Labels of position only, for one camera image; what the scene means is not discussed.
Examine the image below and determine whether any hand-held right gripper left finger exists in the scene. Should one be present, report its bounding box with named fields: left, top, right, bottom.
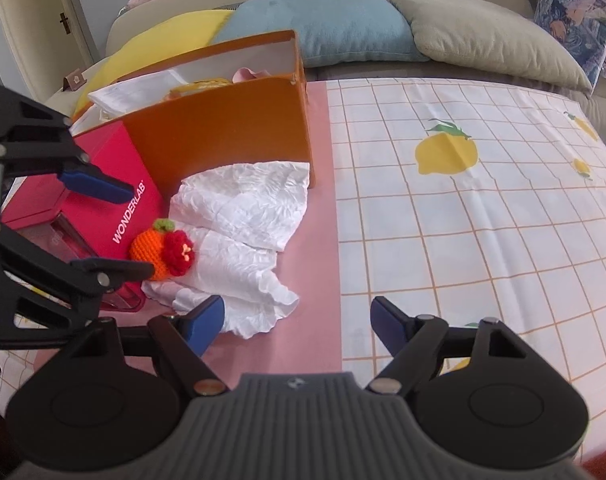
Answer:
left=99, top=294, right=230, bottom=395

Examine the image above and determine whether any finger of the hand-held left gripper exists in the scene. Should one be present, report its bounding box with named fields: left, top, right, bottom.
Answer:
left=0, top=216, right=157, bottom=352
left=0, top=79, right=135, bottom=205

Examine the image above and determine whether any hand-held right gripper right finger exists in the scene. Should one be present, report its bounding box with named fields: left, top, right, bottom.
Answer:
left=370, top=296, right=530, bottom=394

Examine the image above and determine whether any crochet orange with red flower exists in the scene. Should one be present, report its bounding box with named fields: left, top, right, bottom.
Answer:
left=128, top=217, right=198, bottom=282

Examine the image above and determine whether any white cloth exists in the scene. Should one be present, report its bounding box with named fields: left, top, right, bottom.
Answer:
left=142, top=160, right=312, bottom=339

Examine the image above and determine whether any orange cardboard box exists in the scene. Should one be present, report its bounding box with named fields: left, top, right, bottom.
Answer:
left=72, top=30, right=317, bottom=202

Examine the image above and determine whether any yellow packet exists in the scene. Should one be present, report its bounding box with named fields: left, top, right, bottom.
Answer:
left=170, top=77, right=235, bottom=97

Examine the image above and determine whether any pink cloth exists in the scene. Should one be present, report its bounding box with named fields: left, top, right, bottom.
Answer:
left=232, top=67, right=273, bottom=84

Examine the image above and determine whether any red box with clear window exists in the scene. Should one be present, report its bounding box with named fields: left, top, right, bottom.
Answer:
left=0, top=122, right=167, bottom=314

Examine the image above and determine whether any lemon print bed sheet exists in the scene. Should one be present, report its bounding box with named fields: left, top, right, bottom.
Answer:
left=0, top=78, right=606, bottom=441

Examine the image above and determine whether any yellow pillow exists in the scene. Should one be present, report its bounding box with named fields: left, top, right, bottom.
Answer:
left=73, top=9, right=235, bottom=117

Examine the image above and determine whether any cream door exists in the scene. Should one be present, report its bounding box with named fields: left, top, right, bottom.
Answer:
left=0, top=0, right=100, bottom=107

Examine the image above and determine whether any blue pillow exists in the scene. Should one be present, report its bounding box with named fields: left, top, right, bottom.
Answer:
left=210, top=0, right=430, bottom=69

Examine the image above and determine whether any beige pillow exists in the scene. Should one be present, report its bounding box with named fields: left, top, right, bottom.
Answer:
left=382, top=0, right=594, bottom=99

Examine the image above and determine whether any patterned blue cushion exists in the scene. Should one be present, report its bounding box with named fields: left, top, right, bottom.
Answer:
left=532, top=0, right=606, bottom=92

